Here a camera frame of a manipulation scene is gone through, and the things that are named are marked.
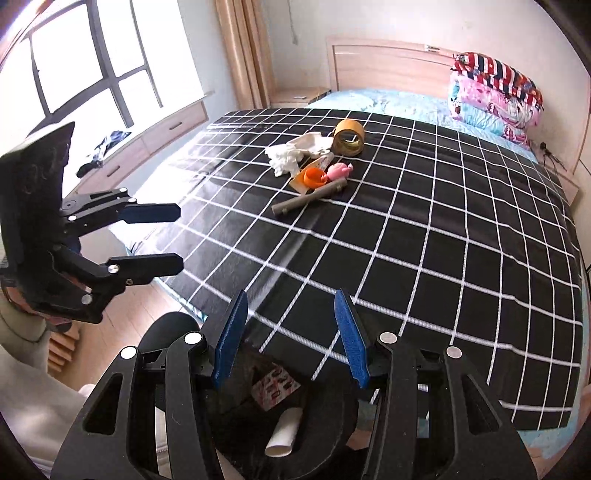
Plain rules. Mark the beige curtain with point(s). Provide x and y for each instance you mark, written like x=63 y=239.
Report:
x=240 y=46

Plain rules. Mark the person's left forearm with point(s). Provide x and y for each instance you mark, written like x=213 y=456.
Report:
x=21 y=332

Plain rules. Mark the wooden nightstand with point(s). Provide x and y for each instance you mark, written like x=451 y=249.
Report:
x=291 y=98

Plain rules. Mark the patterned paper wrapper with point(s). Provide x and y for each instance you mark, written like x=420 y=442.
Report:
x=274 y=388

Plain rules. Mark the wooden slatted rack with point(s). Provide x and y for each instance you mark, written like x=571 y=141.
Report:
x=62 y=348

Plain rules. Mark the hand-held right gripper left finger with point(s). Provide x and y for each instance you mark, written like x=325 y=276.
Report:
x=230 y=344

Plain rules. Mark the white paper tube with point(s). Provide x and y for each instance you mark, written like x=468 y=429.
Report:
x=284 y=434

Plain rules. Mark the brown tape roll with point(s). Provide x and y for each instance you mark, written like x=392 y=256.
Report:
x=339 y=138

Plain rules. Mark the dark cloth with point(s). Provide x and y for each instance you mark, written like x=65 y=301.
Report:
x=104 y=148

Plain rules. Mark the wooden headboard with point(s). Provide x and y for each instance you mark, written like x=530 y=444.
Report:
x=383 y=64

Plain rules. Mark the grey rod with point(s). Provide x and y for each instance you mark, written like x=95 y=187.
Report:
x=309 y=197

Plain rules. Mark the pink pig toy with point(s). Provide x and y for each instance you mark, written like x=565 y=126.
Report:
x=338 y=170

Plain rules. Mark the white tissue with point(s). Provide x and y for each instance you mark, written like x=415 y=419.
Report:
x=284 y=159

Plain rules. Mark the black white checked blanket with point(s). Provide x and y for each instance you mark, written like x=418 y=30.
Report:
x=415 y=230

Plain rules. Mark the white packaging piece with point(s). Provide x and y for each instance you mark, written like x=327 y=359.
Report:
x=311 y=141

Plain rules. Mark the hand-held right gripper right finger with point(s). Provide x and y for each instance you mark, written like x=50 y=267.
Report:
x=352 y=344

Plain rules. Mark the window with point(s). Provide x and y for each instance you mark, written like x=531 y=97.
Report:
x=69 y=55

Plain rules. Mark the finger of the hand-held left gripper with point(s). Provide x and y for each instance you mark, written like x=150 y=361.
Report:
x=147 y=213
x=147 y=266

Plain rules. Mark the tan packet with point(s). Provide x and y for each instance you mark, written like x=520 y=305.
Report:
x=299 y=185

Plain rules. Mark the light blue patterned pillow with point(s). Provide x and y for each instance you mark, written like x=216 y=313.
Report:
x=489 y=122

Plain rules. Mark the wooden window seat drawers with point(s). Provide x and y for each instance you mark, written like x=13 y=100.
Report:
x=161 y=134

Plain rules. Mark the black trash bin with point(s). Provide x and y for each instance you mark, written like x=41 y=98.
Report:
x=325 y=415

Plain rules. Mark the orange plastic cup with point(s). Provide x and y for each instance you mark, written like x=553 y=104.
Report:
x=314 y=177

